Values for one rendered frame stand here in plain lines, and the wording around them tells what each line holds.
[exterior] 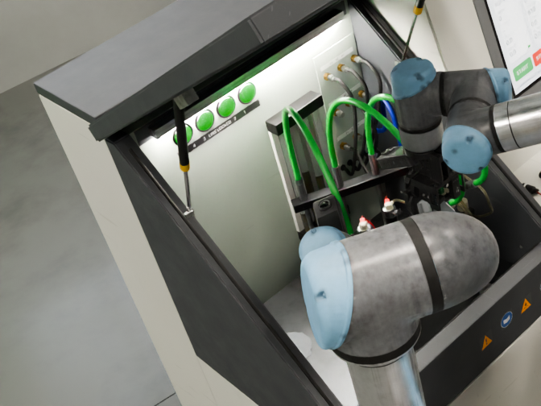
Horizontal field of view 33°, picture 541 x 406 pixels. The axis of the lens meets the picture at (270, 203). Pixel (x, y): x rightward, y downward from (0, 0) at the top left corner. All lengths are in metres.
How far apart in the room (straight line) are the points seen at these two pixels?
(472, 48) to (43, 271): 2.51
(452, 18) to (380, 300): 1.15
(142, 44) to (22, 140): 3.15
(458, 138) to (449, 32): 0.72
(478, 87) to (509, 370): 0.86
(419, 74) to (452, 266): 0.55
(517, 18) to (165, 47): 0.82
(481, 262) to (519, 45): 1.23
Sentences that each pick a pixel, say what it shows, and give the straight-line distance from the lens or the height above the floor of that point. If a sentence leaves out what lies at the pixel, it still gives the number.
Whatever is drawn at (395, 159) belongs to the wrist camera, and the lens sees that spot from 1.66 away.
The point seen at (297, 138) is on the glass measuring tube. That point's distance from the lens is 2.09.
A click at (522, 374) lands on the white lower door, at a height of 0.66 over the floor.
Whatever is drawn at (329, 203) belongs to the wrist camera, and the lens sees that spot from 1.64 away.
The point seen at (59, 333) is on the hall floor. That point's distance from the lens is 3.76.
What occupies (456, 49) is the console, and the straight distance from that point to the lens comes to 2.09.
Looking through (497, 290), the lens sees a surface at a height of 0.95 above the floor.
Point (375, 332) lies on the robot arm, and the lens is 1.04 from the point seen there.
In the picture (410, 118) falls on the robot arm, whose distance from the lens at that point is 1.54.
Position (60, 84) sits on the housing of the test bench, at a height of 1.50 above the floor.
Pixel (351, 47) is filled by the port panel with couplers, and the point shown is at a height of 1.33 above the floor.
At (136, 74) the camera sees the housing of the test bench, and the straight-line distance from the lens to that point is 1.95.
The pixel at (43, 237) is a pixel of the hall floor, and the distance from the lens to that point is 4.33.
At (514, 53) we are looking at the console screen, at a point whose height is 1.24.
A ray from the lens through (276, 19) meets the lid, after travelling 1.10.
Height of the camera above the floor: 2.35
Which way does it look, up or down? 36 degrees down
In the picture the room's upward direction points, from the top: 17 degrees counter-clockwise
